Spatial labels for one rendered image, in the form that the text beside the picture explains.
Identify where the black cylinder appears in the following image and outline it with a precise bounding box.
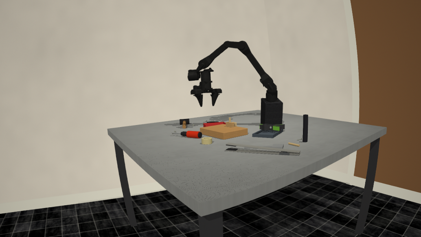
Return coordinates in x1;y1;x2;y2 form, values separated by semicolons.
303;114;308;142

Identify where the tan short cylinder with hole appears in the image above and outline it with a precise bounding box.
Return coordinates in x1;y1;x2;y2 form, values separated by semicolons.
202;137;212;145

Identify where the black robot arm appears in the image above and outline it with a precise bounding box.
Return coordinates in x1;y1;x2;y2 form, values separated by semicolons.
188;41;279;102

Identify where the light wooden board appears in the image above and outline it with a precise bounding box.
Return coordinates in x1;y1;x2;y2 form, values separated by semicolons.
200;124;248;140

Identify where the red screwdriver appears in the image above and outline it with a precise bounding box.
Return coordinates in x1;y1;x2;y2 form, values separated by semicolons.
172;131;202;138

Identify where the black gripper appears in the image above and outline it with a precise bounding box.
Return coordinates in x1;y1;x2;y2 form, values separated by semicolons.
191;79;222;107

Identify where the black mallet with wooden handle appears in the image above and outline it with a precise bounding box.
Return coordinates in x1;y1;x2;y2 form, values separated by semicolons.
180;119;189;129

